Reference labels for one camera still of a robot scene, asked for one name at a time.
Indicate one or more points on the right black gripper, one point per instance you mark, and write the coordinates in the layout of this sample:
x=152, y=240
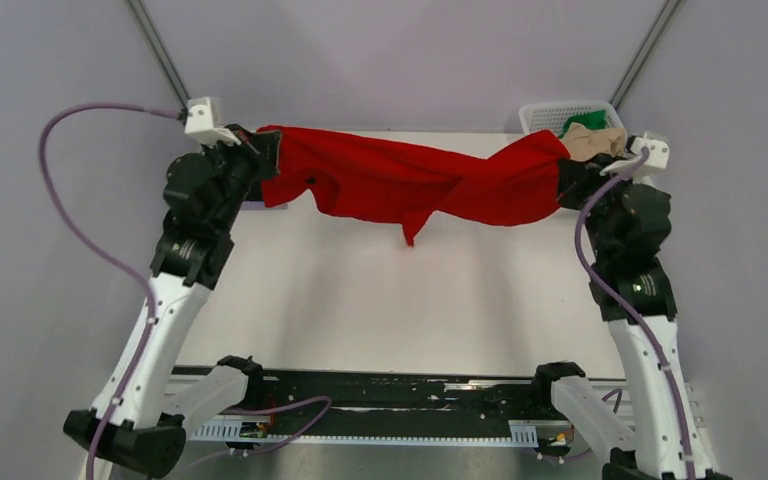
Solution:
x=575, y=176

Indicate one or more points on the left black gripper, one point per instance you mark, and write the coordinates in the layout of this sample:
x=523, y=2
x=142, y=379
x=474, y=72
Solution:
x=260, y=148

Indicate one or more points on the red t shirt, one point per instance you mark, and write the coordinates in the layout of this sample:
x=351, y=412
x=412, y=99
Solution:
x=384, y=181

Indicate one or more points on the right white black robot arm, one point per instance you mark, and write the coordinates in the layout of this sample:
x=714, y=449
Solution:
x=637, y=304

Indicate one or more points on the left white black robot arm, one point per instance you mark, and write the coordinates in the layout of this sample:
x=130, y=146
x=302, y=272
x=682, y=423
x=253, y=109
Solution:
x=132, y=422

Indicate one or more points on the folded lavender t shirt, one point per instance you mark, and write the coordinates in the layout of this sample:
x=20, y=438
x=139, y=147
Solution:
x=256, y=205

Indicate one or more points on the beige t shirt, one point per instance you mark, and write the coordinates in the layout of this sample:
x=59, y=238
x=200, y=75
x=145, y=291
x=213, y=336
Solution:
x=583, y=144

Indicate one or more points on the green t shirt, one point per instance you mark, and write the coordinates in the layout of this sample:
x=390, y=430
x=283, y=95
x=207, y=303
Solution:
x=593, y=120

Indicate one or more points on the white plastic basket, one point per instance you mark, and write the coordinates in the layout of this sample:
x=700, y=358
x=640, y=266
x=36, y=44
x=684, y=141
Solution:
x=552, y=115

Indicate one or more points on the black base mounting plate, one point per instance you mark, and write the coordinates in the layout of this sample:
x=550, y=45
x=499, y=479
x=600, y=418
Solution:
x=357, y=407

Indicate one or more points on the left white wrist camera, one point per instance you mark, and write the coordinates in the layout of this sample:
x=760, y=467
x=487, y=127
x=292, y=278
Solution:
x=203, y=124

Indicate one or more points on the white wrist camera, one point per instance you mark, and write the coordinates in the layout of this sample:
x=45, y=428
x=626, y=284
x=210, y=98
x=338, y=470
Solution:
x=203, y=124
x=648, y=155

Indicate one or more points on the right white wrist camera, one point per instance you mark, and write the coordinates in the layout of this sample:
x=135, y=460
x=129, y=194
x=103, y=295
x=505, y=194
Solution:
x=648, y=155

